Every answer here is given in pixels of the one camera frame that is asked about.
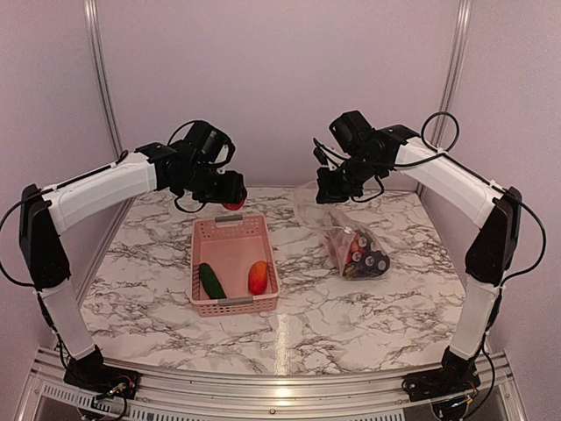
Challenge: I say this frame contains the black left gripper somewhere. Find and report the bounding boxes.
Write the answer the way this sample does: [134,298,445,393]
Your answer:
[178,163,246,205]

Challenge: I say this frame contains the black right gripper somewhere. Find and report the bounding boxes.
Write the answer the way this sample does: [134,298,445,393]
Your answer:
[316,151,385,203]

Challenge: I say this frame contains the red bumpy fruit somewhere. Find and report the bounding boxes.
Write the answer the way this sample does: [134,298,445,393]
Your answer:
[223,200,245,211]

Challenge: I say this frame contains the red lychee bunch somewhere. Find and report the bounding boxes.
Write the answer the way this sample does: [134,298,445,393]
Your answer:
[323,231,360,268]

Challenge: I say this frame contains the clear zip top bag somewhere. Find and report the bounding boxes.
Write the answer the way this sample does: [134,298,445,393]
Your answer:
[293,182,391,280]

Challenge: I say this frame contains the purple eggplant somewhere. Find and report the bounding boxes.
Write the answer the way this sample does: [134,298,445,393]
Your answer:
[343,232,390,279]

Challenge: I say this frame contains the orange yellow fruit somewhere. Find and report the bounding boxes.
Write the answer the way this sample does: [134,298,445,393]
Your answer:
[248,260,268,296]

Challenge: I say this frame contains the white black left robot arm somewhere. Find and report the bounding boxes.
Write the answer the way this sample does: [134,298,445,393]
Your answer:
[19,120,247,390]

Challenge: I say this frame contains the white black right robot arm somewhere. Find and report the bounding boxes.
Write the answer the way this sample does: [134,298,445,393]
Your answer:
[314,111,522,393]

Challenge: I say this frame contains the pink perforated plastic basket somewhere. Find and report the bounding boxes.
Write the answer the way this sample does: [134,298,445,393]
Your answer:
[188,213,281,318]

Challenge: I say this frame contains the dark green cucumber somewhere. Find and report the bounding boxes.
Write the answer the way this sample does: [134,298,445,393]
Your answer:
[199,263,227,300]

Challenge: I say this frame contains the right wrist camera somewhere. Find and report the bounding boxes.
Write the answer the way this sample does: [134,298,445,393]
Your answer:
[313,138,341,169]

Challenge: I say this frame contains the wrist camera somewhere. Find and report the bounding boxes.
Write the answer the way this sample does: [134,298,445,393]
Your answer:
[313,138,341,169]
[184,121,236,168]

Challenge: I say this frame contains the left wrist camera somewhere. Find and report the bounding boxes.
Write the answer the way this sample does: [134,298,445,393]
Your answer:
[184,121,236,168]

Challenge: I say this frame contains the rear aluminium table rail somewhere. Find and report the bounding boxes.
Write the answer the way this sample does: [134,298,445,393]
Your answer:
[247,184,416,196]

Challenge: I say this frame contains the aluminium table rail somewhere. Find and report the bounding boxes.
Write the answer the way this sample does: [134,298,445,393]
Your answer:
[76,259,103,305]
[15,348,527,420]
[247,184,416,196]

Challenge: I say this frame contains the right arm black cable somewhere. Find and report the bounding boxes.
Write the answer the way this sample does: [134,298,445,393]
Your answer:
[350,111,548,404]

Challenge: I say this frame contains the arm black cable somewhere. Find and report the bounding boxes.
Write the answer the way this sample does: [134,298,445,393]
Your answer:
[350,111,548,404]
[0,118,238,289]

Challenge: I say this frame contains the right rear aluminium frame post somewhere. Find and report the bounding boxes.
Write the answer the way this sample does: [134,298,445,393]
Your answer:
[416,0,473,200]

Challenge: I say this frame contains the aluminium frame post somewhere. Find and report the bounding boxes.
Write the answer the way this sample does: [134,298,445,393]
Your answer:
[416,0,473,200]
[83,0,124,157]

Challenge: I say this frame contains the left aluminium table rail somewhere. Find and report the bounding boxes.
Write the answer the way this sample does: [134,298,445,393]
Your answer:
[76,259,103,305]

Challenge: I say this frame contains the left rear aluminium frame post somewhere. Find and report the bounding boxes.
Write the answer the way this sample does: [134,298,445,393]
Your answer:
[83,0,124,157]

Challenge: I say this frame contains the front aluminium table rail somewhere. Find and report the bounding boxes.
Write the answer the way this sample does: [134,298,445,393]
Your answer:
[15,348,527,420]

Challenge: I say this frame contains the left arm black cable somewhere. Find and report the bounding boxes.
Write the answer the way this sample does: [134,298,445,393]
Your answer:
[0,118,238,289]

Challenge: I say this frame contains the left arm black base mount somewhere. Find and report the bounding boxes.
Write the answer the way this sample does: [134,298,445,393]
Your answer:
[63,366,140,400]

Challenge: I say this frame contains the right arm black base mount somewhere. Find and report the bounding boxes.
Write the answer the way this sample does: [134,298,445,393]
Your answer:
[401,367,481,402]

